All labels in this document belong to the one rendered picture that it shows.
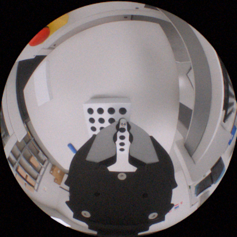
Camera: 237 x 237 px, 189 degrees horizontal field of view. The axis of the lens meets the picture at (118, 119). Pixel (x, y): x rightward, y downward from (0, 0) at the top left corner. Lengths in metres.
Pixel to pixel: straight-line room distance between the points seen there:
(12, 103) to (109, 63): 0.57
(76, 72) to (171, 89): 0.21
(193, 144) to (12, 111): 0.71
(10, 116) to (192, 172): 0.70
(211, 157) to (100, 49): 0.32
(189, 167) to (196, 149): 0.03
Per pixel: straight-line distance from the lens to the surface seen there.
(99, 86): 0.17
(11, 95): 0.61
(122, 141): 0.18
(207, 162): 0.19
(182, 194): 3.49
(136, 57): 0.17
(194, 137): 0.15
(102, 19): 0.27
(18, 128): 0.57
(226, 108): 0.15
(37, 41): 0.16
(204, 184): 0.62
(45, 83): 0.26
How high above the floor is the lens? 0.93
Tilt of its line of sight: 62 degrees down
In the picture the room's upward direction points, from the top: 174 degrees counter-clockwise
